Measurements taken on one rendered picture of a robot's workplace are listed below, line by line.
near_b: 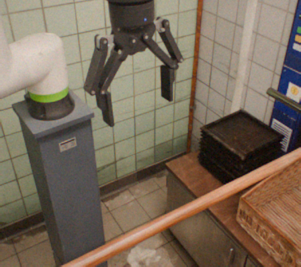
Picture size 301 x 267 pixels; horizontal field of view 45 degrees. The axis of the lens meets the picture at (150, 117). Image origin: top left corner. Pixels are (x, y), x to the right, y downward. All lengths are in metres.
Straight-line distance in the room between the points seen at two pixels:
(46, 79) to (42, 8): 0.73
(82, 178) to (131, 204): 1.18
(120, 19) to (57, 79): 0.57
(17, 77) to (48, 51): 0.12
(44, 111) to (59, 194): 0.32
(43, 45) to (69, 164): 0.42
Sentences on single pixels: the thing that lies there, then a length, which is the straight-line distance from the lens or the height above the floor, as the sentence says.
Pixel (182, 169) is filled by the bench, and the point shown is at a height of 0.58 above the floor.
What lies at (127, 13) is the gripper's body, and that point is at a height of 1.67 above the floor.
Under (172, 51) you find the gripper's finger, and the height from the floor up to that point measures 1.57.
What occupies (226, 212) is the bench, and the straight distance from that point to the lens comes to 1.71.
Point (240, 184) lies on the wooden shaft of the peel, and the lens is 0.94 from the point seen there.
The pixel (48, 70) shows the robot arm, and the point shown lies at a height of 1.37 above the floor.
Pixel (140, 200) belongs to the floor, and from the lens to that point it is 2.51.
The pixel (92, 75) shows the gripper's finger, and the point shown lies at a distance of 0.60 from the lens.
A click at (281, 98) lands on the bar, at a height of 1.17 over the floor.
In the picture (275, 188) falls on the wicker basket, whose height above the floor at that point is 0.67.
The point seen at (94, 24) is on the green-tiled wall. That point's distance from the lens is 1.90.
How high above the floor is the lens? 1.85
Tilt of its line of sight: 35 degrees down
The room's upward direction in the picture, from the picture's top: straight up
